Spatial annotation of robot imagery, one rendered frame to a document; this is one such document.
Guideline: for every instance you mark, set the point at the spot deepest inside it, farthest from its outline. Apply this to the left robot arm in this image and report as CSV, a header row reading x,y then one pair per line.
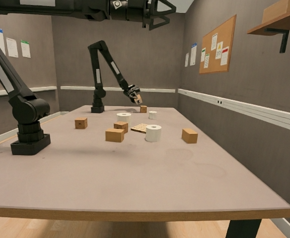
x,y
99,92

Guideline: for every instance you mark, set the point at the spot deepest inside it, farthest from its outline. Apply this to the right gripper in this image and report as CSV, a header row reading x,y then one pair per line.
x,y
147,14

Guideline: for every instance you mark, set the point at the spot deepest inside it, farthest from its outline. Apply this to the small wooden pallet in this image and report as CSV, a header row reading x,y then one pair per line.
x,y
140,128

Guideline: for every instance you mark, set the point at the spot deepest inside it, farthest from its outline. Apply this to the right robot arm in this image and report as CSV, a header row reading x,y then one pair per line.
x,y
28,113

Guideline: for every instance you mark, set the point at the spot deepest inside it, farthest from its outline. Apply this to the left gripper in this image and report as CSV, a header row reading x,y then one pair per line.
x,y
131,96

